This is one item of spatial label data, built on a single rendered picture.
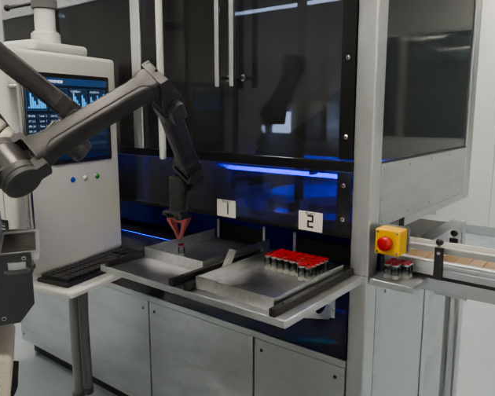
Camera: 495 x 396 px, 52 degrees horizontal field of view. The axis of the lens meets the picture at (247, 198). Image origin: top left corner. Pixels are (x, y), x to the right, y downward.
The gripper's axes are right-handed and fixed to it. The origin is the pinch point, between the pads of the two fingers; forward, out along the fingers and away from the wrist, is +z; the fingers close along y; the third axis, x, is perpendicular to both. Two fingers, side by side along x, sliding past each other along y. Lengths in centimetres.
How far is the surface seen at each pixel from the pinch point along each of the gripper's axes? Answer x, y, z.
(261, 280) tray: -32.5, -10.3, 7.2
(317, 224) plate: -43.0, 8.9, -6.1
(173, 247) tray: 7.8, 8.8, 6.7
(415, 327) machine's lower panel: -71, 46, 38
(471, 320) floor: -95, 209, 95
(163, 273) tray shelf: -2.8, -14.6, 7.4
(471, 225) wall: -97, 469, 86
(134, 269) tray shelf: 6.7, -15.3, 7.4
